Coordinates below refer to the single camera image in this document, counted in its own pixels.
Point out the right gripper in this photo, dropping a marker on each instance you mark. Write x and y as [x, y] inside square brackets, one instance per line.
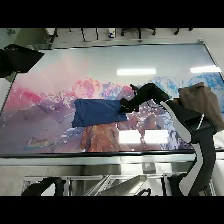
[129, 104]

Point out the blue T-shirt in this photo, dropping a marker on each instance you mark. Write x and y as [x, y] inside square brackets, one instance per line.
[98, 112]

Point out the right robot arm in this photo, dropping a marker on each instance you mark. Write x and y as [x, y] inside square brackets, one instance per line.
[196, 133]

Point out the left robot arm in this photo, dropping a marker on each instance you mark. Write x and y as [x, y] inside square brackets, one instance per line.
[45, 187]

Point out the brown garment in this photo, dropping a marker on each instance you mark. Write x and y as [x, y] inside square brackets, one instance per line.
[201, 101]

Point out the silver frame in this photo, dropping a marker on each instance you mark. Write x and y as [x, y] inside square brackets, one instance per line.
[100, 173]

